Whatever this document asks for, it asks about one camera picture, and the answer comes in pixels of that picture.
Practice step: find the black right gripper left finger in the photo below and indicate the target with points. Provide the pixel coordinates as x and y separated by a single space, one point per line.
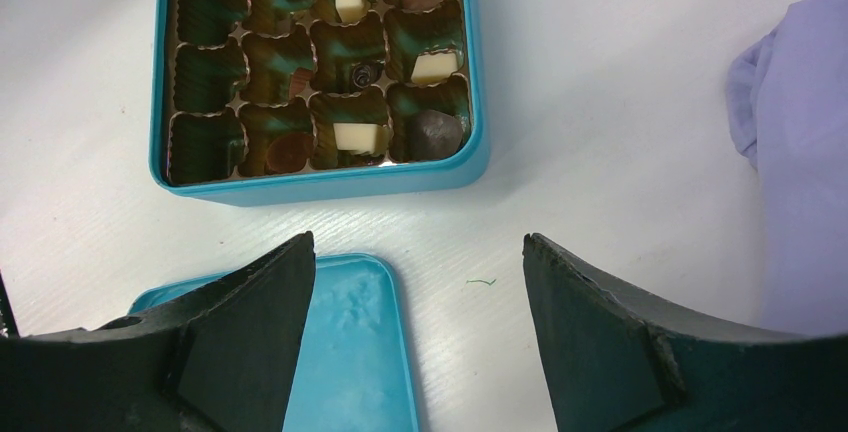
219 358

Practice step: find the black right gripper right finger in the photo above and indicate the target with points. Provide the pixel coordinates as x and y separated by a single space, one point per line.
619 358

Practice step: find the teal chocolate box with dividers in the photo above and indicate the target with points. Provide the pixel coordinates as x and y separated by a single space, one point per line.
246 92

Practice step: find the dark rounded chocolate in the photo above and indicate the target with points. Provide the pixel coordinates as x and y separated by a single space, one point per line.
433 135

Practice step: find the dark spiral chocolate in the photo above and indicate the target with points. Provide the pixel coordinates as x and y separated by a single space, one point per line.
365 74

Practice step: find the teal box lid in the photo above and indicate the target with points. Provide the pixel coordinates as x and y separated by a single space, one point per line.
352 372

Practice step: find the lavender crumpled cloth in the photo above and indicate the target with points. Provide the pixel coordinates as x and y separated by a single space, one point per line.
786 98

